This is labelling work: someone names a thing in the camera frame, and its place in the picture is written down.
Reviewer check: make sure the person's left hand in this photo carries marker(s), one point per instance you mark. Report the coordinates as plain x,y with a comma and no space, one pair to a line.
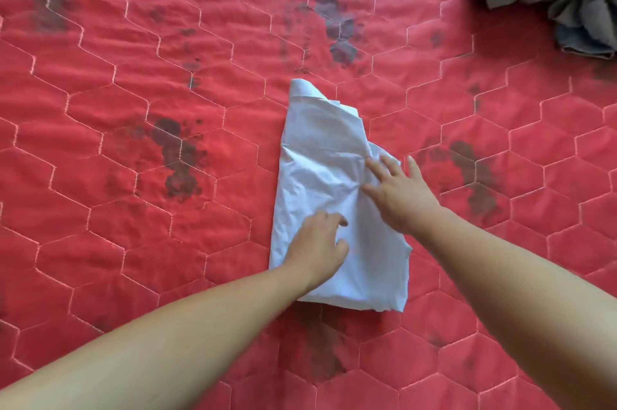
315,250

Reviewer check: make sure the person's right hand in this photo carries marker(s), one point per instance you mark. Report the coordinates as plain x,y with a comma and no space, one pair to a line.
402,197

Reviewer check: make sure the white button shirt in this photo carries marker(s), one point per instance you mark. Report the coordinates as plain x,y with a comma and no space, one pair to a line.
318,159

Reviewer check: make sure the person's left forearm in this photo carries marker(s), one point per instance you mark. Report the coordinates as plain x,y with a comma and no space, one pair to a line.
144,347

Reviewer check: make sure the person's right forearm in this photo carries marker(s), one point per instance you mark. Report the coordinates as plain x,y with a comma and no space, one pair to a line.
530,299

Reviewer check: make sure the red quilted mattress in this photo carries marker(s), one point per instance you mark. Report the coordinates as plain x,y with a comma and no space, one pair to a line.
120,135

